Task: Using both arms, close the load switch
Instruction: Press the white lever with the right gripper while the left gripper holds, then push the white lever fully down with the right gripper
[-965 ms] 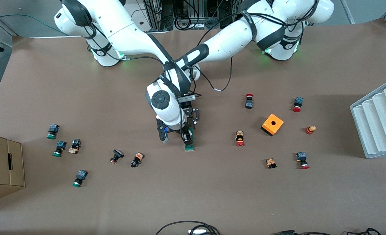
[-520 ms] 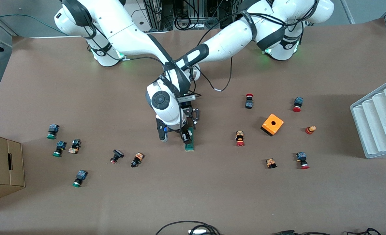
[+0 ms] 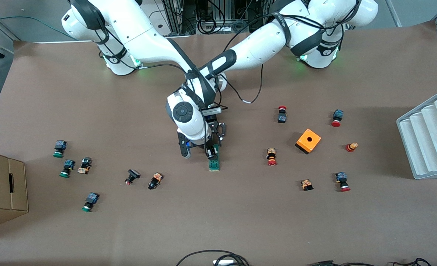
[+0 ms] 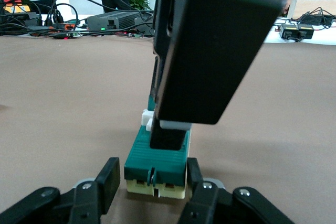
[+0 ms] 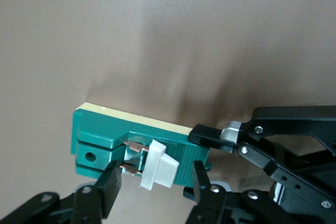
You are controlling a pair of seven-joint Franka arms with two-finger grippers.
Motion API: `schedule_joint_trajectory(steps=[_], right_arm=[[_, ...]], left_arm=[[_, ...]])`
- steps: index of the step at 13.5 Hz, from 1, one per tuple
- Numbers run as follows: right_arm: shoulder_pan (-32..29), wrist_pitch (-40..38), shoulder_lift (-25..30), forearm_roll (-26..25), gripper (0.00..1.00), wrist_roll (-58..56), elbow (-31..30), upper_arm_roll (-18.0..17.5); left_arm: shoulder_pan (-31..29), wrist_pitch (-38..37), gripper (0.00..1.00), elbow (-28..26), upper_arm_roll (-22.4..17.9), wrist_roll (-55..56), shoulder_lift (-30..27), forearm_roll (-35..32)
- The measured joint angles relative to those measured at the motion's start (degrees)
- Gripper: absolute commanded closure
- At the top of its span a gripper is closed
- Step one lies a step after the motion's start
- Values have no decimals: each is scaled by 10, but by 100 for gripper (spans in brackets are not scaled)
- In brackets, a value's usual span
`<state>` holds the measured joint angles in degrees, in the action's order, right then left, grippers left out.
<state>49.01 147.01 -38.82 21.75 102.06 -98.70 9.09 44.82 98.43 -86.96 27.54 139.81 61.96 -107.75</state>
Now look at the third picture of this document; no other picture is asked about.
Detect green mushroom push button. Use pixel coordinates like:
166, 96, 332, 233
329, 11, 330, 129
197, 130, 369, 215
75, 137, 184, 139
82, 192, 100, 212
59, 160, 76, 178
53, 140, 68, 158

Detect aluminium frame rack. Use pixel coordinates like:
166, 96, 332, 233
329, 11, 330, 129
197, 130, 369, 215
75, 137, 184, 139
163, 0, 278, 35

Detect white panel with hole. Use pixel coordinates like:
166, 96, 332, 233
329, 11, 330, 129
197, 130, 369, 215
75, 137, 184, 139
135, 0, 195, 38

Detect green load switch white handle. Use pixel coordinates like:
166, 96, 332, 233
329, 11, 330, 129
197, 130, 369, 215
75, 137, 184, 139
208, 146, 221, 171

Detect red mushroom button blue block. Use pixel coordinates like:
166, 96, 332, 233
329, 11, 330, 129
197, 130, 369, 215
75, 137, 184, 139
331, 109, 344, 127
335, 172, 351, 192

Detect thin black cable bundle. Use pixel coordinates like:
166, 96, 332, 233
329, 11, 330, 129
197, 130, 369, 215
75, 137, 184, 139
392, 258, 431, 266

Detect looped black cable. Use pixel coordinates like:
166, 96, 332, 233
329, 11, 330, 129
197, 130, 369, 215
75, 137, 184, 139
176, 250, 250, 266

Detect coiled black cable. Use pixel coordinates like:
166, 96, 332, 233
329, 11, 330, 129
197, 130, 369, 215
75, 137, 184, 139
197, 16, 216, 35

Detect brown paper table cover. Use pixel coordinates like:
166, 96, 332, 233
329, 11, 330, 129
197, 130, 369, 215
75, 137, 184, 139
0, 20, 437, 266

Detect white ridged tray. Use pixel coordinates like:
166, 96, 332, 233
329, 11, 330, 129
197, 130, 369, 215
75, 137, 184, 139
396, 88, 437, 180

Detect black square pushbutton red terminals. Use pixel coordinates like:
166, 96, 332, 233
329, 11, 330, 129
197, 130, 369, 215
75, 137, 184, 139
125, 169, 141, 185

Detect brown cardboard box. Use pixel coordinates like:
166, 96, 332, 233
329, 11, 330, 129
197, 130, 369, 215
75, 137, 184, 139
0, 149, 29, 231

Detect orange button enclosure box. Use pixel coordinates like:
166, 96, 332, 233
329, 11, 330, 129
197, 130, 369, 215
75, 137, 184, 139
295, 128, 322, 155

